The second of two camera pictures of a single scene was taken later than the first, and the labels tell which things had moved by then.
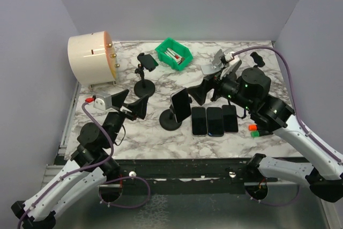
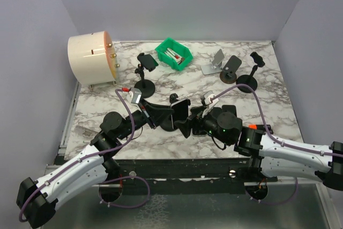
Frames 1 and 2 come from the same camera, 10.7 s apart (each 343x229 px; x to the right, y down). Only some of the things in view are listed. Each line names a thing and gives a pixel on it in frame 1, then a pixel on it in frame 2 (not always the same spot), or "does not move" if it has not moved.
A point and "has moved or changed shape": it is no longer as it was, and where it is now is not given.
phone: x=181 y=104 has moved or changed shape
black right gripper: x=199 y=92 to x=185 y=126
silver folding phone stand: x=216 y=65 does not move
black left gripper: x=139 y=106 to x=154 y=115
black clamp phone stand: x=143 y=87 does not move
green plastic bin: x=173 y=53 does not move
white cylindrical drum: x=92 y=58 does not move
